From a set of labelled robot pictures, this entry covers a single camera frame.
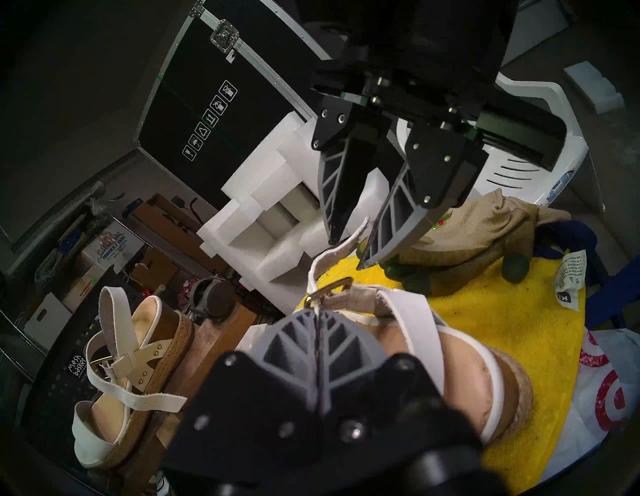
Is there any brown cardboard storage box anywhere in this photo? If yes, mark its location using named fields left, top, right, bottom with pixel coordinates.
left=130, top=247, right=181, bottom=291

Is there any yellow terry towel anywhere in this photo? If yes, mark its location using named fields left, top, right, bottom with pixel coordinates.
left=295, top=245, right=586, bottom=493

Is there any tan green-tipped work glove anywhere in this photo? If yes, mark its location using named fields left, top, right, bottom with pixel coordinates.
left=357, top=189, right=572, bottom=296

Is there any white plastic chair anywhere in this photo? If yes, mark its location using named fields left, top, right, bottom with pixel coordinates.
left=395, top=72, right=590, bottom=207

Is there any white Target plastic bag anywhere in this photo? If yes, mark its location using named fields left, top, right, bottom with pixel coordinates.
left=540, top=327, right=640, bottom=481

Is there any small Gildan cardboard box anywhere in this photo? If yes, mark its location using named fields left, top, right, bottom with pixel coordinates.
left=80, top=220, right=146, bottom=273

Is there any small white foam piece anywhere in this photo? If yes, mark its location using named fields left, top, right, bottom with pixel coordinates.
left=564, top=61, right=625, bottom=113

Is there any white box with handle hole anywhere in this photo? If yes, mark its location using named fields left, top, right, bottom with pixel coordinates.
left=22, top=292, right=73, bottom=351

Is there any black plastic mesh basket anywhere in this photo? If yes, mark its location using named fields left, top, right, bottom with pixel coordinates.
left=20, top=265, right=166, bottom=461

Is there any black flight case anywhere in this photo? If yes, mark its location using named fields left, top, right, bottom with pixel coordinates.
left=135, top=0, right=351, bottom=211

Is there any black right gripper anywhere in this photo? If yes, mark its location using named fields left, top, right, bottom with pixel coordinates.
left=310, top=0, right=568, bottom=270

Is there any blue fabric bag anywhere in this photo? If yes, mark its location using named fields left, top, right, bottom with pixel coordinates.
left=532, top=220, right=640, bottom=331

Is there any white strappy wedge sandal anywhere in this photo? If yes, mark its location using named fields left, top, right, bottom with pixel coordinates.
left=71, top=286, right=196, bottom=471
left=300, top=217, right=533, bottom=446

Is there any white labelled cardboard box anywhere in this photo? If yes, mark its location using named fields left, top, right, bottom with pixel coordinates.
left=62, top=265, right=108, bottom=311

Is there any white foam packing block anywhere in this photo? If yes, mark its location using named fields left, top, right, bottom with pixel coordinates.
left=196, top=111, right=393, bottom=316

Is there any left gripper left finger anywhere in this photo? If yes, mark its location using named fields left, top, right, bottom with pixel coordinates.
left=164, top=306, right=326, bottom=496

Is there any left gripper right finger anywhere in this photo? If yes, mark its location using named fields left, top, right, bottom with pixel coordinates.
left=320, top=306, right=481, bottom=496

